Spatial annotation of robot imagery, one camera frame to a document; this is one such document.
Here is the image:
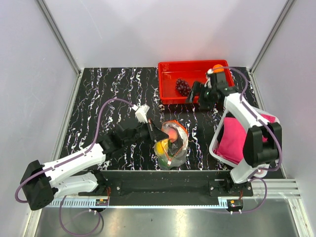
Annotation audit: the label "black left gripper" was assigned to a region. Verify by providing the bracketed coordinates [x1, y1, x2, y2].
[123, 118, 169, 147]

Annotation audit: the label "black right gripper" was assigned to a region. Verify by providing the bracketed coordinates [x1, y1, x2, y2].
[184, 81, 216, 111]

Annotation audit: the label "yellow fake banana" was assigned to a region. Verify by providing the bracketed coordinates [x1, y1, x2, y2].
[154, 139, 168, 156]

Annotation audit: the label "dark purple fake grapes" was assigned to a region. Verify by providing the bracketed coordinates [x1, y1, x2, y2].
[175, 78, 191, 97]

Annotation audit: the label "clear zip bag orange seal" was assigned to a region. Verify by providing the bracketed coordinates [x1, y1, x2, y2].
[154, 120, 189, 170]

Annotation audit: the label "orange fake fruit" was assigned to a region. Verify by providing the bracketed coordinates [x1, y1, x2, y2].
[212, 64, 224, 73]

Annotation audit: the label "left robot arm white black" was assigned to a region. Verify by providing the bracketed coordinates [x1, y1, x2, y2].
[20, 119, 168, 211]

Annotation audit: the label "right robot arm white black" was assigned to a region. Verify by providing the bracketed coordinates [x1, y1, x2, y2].
[186, 66, 282, 196]

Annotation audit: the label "pink fake peach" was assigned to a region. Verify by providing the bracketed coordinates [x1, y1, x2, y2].
[167, 128, 178, 143]

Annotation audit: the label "green fake pepper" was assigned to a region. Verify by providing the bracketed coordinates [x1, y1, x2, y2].
[157, 139, 178, 170]

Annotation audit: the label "white perforated plastic basket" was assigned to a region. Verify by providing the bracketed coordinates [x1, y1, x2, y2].
[209, 108, 282, 176]

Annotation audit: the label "pink cloth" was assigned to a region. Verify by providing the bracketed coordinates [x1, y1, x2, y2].
[211, 115, 282, 168]

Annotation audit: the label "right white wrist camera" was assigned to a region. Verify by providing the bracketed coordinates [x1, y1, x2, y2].
[204, 69, 215, 88]

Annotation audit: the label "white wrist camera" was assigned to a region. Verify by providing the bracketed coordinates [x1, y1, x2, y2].
[133, 104, 150, 123]
[204, 69, 215, 88]

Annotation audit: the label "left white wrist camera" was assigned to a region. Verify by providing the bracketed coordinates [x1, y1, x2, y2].
[133, 104, 150, 123]

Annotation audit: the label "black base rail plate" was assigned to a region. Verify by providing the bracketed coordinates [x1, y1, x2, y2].
[78, 169, 254, 198]

